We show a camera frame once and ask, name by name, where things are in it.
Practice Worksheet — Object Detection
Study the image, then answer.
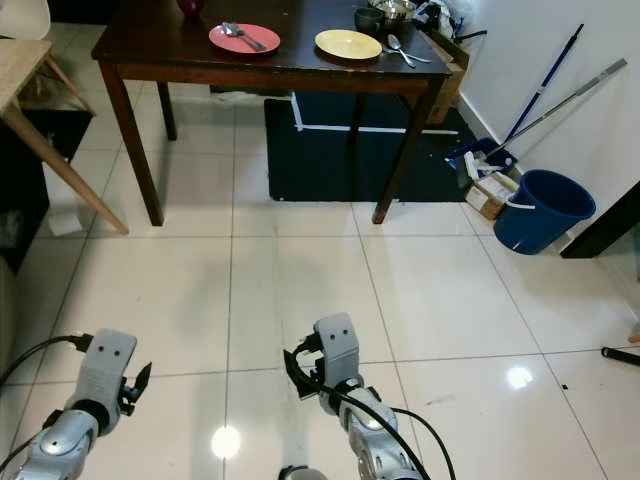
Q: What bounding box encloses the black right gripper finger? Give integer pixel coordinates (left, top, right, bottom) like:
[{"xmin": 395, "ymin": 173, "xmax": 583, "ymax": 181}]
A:
[{"xmin": 283, "ymin": 348, "xmax": 311, "ymax": 398}]

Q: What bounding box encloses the silver metal spoon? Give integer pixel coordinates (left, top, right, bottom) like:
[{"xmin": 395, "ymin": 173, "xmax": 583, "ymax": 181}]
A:
[
  {"xmin": 221, "ymin": 22, "xmax": 257, "ymax": 49},
  {"xmin": 387, "ymin": 34, "xmax": 433, "ymax": 64}
]

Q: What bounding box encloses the white paper sheet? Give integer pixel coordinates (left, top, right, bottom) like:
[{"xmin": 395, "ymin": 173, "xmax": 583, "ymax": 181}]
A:
[{"xmin": 48, "ymin": 205, "xmax": 88, "ymax": 238}]

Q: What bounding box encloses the dark blue rug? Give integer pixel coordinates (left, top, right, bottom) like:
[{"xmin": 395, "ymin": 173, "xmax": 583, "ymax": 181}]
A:
[{"xmin": 264, "ymin": 95, "xmax": 491, "ymax": 204}]

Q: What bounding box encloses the black low cabinet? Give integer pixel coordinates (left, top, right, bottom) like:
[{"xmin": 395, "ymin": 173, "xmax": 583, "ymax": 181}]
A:
[{"xmin": 0, "ymin": 108, "xmax": 96, "ymax": 273}]

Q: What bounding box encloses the small cardboard box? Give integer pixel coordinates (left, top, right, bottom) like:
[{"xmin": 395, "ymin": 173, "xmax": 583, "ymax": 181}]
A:
[{"xmin": 465, "ymin": 172, "xmax": 521, "ymax": 221}]

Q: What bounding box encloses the blue plastic bucket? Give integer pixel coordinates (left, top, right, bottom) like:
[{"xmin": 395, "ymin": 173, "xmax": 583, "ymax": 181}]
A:
[{"xmin": 493, "ymin": 169, "xmax": 597, "ymax": 256}]

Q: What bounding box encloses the dark wooden dining table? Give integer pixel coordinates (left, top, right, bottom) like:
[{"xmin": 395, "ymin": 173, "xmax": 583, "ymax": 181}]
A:
[{"xmin": 90, "ymin": 0, "xmax": 453, "ymax": 227}]

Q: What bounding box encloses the small black floor object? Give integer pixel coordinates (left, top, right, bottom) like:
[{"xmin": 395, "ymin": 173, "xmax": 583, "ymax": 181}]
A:
[{"xmin": 601, "ymin": 346, "xmax": 640, "ymax": 366}]

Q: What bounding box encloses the light wooden table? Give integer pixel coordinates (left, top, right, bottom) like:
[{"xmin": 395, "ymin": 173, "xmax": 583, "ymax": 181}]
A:
[{"xmin": 0, "ymin": 38, "xmax": 130, "ymax": 237}]

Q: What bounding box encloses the black furniture edge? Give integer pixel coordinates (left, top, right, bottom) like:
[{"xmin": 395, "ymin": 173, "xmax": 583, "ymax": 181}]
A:
[{"xmin": 560, "ymin": 180, "xmax": 640, "ymax": 260}]

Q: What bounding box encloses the silver metal fork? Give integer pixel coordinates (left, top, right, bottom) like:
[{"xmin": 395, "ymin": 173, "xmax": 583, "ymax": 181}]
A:
[
  {"xmin": 390, "ymin": 46, "xmax": 419, "ymax": 69},
  {"xmin": 233, "ymin": 24, "xmax": 269, "ymax": 52}
]

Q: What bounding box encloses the yellow round plate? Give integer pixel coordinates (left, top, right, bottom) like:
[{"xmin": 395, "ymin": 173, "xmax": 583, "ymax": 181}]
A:
[{"xmin": 314, "ymin": 29, "xmax": 383, "ymax": 61}]

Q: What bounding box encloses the pink round plate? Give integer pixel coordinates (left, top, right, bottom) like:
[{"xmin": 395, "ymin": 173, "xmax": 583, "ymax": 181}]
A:
[{"xmin": 209, "ymin": 23, "xmax": 281, "ymax": 55}]

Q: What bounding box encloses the tall brown cardboard box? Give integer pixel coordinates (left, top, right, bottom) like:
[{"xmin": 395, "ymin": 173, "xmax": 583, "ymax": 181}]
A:
[{"xmin": 420, "ymin": 30, "xmax": 469, "ymax": 126}]

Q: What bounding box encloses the shiny metal bowl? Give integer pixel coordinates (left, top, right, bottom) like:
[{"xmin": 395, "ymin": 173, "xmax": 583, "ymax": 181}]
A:
[{"xmin": 370, "ymin": 0, "xmax": 417, "ymax": 25}]

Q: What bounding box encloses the white chair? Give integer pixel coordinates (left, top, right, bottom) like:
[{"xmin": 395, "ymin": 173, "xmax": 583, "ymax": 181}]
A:
[{"xmin": 0, "ymin": 0, "xmax": 96, "ymax": 111}]

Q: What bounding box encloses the silver pole mop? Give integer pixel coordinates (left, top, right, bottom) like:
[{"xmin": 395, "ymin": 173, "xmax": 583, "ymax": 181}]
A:
[{"xmin": 465, "ymin": 58, "xmax": 629, "ymax": 186}]

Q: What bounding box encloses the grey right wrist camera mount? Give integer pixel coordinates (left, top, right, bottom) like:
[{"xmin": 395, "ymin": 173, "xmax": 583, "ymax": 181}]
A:
[{"xmin": 313, "ymin": 314, "xmax": 364, "ymax": 393}]

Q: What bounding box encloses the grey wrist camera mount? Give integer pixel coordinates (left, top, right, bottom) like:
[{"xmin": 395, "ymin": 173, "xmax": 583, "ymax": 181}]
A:
[
  {"xmin": 313, "ymin": 314, "xmax": 364, "ymax": 393},
  {"xmin": 76, "ymin": 329, "xmax": 138, "ymax": 421}
]

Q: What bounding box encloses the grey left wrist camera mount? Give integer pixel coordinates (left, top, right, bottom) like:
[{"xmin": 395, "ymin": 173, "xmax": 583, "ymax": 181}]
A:
[{"xmin": 76, "ymin": 329, "xmax": 138, "ymax": 421}]

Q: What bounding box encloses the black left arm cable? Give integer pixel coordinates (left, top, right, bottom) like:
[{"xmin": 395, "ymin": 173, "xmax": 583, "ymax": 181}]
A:
[{"xmin": 0, "ymin": 334, "xmax": 96, "ymax": 393}]

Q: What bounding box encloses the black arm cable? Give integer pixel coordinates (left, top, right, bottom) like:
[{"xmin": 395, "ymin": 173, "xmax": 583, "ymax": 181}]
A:
[
  {"xmin": 298, "ymin": 345, "xmax": 461, "ymax": 480},
  {"xmin": 0, "ymin": 334, "xmax": 96, "ymax": 393}
]

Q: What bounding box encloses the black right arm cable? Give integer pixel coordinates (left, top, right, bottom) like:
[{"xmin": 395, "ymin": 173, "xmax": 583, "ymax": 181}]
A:
[{"xmin": 298, "ymin": 345, "xmax": 461, "ymax": 480}]

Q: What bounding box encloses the blue handled mop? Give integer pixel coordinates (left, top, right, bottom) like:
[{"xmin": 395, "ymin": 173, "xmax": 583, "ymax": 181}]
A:
[{"xmin": 445, "ymin": 24, "xmax": 585, "ymax": 179}]

